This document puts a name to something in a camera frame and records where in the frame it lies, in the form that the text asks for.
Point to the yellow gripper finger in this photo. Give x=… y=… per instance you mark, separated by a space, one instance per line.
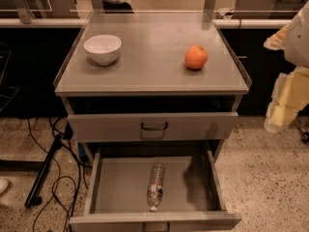
x=289 y=96
x=277 y=40

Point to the clear plastic water bottle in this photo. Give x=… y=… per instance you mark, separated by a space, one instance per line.
x=155 y=186

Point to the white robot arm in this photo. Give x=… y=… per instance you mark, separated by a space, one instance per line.
x=297 y=39

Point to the grey drawer cabinet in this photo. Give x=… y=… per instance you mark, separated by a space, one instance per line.
x=151 y=76

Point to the open middle drawer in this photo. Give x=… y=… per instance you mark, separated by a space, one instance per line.
x=192 y=199

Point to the closed top drawer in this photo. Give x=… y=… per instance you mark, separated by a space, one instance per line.
x=152 y=126

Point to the orange fruit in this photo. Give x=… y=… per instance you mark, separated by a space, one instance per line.
x=196 y=57

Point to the white ceramic bowl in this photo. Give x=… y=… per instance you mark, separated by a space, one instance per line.
x=103 y=49

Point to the black floor stand bar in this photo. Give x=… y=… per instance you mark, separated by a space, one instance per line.
x=32 y=198

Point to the white rail counter edge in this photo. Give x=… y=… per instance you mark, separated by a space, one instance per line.
x=77 y=23

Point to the grey metal post left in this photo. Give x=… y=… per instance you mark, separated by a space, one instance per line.
x=23 y=11

